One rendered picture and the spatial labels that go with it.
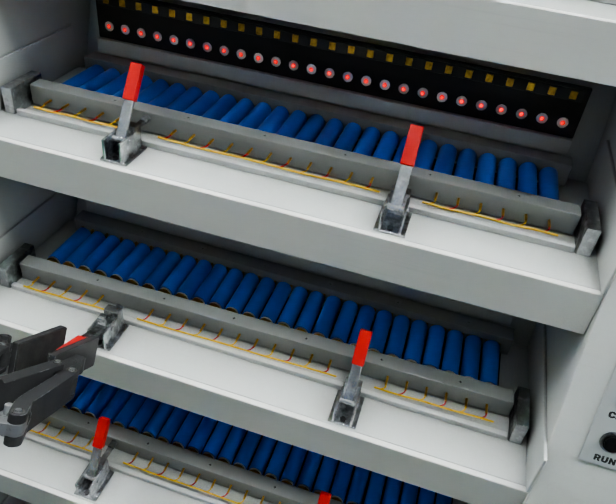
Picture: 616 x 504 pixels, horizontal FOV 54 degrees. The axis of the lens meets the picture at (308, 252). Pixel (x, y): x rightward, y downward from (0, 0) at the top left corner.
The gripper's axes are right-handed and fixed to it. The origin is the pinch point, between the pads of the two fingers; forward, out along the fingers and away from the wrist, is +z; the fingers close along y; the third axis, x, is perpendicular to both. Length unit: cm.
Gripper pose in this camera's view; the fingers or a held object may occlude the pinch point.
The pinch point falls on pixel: (56, 354)
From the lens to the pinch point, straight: 61.6
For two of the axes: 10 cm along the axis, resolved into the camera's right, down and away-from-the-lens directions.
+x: 2.3, -9.6, -1.4
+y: 9.5, 2.6, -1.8
